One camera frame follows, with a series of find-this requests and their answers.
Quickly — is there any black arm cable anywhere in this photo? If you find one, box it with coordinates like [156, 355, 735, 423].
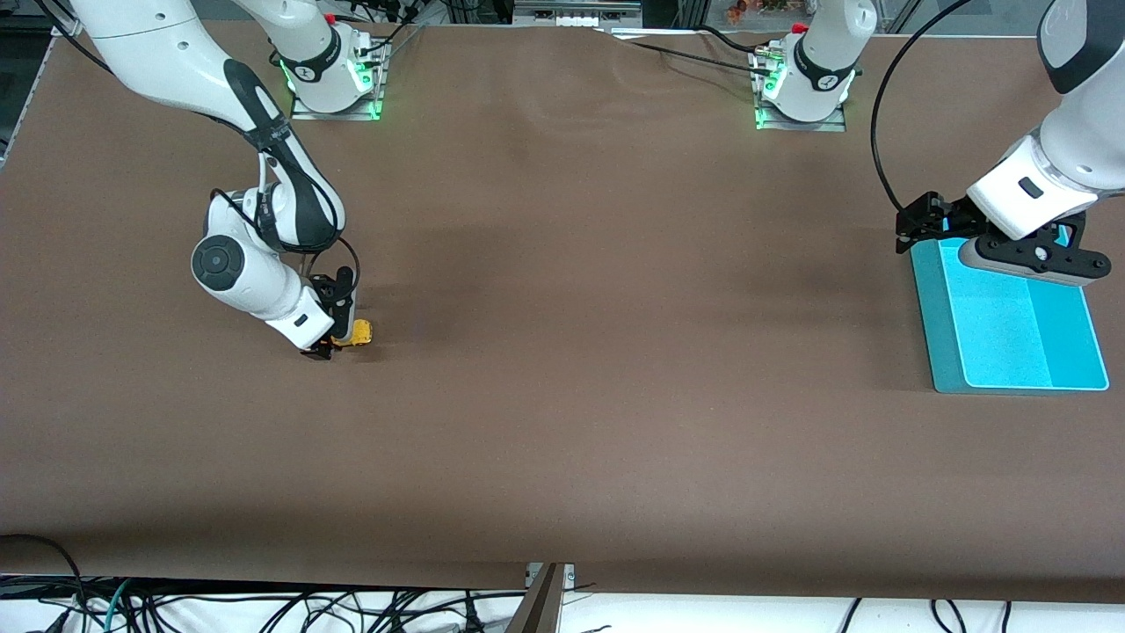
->
[870, 0, 978, 212]
[35, 0, 362, 304]

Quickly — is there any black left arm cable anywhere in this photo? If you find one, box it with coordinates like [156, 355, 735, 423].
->
[870, 0, 978, 212]

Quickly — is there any white power strip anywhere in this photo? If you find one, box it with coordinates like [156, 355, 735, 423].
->
[513, 0, 643, 28]

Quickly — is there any teal floor cable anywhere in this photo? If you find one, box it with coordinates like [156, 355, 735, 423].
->
[103, 578, 134, 633]

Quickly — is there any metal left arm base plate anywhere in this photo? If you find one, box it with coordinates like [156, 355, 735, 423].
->
[753, 48, 848, 134]

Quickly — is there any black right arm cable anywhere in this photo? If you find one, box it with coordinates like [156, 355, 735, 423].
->
[35, 0, 362, 304]

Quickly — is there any black table cable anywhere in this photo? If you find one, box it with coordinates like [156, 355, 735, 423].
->
[598, 26, 776, 76]

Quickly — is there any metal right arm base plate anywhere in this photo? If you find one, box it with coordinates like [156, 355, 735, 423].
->
[290, 40, 389, 122]

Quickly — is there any turquoise plastic bin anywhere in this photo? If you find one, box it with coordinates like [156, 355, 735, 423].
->
[910, 224, 1111, 395]

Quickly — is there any grey metal bar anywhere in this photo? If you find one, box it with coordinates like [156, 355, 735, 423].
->
[504, 563, 565, 633]

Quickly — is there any metal table bracket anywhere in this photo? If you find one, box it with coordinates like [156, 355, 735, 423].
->
[525, 563, 577, 592]

